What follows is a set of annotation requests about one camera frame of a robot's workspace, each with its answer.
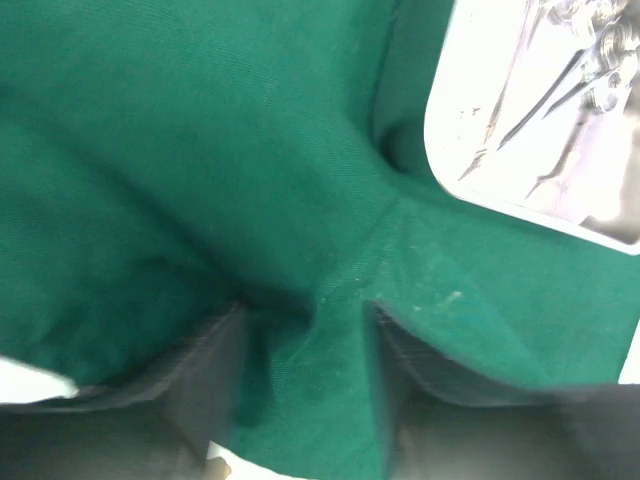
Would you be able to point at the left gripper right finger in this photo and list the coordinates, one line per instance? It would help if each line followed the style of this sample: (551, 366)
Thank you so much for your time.
(440, 419)

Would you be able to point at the stainless steel instrument tray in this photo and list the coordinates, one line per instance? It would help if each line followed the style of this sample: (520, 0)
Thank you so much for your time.
(576, 171)

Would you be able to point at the dark green surgical cloth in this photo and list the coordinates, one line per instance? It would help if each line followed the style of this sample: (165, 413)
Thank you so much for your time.
(164, 159)

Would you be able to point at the steel surgical scissors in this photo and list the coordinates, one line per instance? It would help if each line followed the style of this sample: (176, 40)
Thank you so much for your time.
(609, 64)

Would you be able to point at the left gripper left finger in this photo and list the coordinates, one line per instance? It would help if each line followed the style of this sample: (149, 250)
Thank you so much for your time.
(155, 422)

